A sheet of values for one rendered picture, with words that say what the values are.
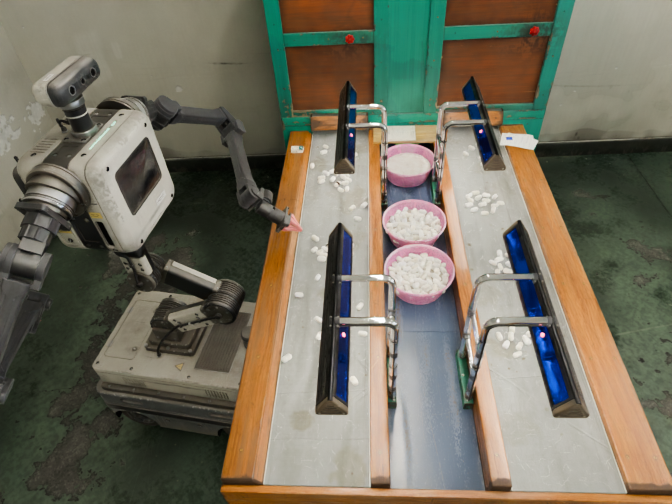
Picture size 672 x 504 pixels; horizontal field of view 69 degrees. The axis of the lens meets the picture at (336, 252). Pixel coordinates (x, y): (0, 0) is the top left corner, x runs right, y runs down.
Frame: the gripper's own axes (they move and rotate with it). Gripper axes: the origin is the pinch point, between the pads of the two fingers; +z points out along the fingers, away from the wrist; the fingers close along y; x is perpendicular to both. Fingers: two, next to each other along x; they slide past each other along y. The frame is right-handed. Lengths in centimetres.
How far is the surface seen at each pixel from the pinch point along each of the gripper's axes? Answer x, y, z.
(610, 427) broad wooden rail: -57, -78, 79
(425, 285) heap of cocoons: -25, -23, 43
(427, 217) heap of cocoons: -28, 16, 45
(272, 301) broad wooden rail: 10.0, -32.0, -1.5
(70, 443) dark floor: 135, -53, -31
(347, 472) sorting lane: -6, -92, 23
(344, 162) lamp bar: -32.8, 7.1, -3.0
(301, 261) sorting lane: 6.4, -9.4, 6.1
